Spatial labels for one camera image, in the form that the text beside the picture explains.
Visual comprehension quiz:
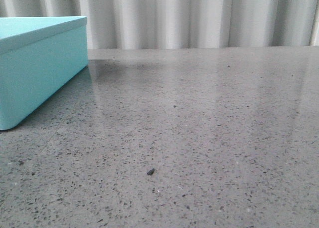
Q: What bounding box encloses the small black debris chip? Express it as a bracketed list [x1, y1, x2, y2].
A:
[147, 168, 155, 176]

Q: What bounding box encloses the light blue storage box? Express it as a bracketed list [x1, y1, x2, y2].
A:
[0, 16, 88, 130]

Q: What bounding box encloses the grey pleated curtain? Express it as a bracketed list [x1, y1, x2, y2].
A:
[0, 0, 319, 49]

